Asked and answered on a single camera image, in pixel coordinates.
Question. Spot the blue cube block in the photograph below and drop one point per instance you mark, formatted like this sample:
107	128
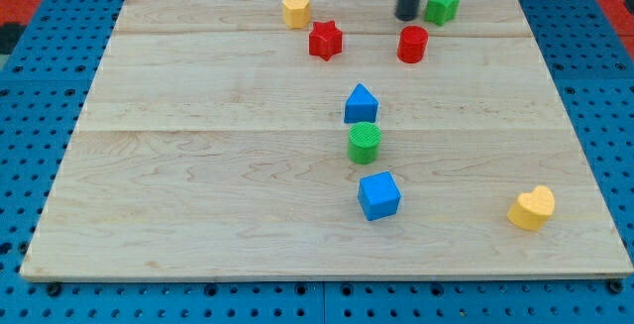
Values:
378	195

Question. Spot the red star block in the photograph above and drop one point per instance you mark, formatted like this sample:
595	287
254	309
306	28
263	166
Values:
325	40

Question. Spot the blue triangle block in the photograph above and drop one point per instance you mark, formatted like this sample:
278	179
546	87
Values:
361	106

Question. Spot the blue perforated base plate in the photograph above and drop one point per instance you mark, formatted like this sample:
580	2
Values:
44	84

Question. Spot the wooden board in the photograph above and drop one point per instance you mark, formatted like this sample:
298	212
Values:
212	147

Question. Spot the green cylinder block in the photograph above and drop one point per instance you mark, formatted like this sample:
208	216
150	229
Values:
364	141

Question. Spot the yellow hexagon block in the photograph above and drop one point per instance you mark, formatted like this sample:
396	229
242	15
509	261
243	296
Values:
296	13

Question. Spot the red cylinder block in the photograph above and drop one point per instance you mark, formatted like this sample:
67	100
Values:
412	44

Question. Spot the yellow heart block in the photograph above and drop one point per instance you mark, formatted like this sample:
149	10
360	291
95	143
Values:
532	210

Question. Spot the green star block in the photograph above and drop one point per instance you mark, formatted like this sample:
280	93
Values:
439	12

